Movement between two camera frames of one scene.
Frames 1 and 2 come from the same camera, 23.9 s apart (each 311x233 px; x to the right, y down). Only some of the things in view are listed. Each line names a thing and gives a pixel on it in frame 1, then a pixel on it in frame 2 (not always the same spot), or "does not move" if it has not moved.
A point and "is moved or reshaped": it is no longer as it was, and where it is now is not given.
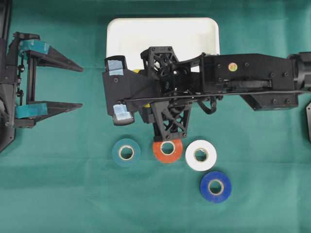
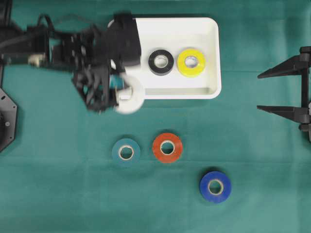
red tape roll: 167,158 does not move
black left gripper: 21,74 -> 81,53
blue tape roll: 222,178 does not move
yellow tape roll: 147,105 is moved or reshaped
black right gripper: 172,85 -> 290,66
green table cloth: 241,171 does not move
